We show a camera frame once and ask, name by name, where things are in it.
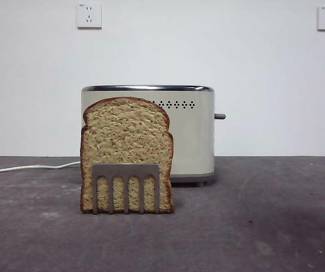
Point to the grey toaster lever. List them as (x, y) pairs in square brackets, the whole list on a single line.
[(220, 116)]

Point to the brown seeded bread slice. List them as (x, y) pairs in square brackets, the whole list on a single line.
[(125, 133)]

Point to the cream steel two-slot toaster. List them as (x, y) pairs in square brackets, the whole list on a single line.
[(192, 141)]

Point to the steel toast rack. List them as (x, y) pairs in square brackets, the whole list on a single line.
[(125, 169)]

